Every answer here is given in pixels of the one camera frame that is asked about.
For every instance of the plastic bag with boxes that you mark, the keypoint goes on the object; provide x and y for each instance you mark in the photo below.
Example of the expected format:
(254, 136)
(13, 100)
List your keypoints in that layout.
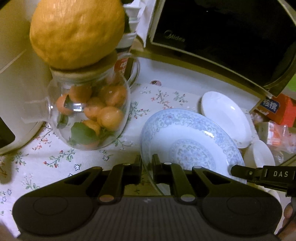
(279, 138)

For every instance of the red labelled glass mug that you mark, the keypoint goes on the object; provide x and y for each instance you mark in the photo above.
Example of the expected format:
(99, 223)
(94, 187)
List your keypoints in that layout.
(129, 66)

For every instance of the glass jar with oranges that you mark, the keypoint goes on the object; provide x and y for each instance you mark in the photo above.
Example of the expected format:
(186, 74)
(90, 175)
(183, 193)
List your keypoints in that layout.
(87, 107)

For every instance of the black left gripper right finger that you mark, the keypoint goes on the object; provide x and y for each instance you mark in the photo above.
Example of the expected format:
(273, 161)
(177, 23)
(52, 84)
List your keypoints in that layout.
(173, 175)

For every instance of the white appliance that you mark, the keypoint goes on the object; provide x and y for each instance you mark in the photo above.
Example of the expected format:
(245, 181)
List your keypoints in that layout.
(24, 76)

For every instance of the white oval dish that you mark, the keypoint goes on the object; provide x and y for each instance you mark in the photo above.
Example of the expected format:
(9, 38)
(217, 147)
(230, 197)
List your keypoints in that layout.
(228, 115)

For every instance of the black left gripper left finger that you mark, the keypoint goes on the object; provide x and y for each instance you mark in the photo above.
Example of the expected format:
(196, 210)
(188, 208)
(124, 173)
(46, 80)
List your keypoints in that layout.
(120, 176)

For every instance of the black microwave oven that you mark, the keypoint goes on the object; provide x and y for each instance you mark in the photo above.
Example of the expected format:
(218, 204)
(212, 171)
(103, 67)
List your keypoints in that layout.
(253, 39)

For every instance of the blue patterned porcelain plate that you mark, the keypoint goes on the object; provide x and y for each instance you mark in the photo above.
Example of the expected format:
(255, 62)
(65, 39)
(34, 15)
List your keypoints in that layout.
(189, 139)

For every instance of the red walnut drink carton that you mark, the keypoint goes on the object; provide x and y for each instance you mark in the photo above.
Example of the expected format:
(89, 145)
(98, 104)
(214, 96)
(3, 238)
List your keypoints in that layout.
(280, 110)

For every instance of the right hand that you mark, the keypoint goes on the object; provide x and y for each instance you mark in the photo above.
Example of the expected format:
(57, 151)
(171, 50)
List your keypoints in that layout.
(287, 232)

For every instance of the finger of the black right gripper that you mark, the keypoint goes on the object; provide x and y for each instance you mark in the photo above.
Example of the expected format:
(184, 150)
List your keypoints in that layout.
(280, 178)

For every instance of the large yellow pomelo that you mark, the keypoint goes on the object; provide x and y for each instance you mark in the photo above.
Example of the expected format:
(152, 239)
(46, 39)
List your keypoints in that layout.
(73, 34)

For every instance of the small white bowl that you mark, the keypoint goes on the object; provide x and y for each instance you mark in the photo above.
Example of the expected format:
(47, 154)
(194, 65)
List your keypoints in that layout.
(258, 155)

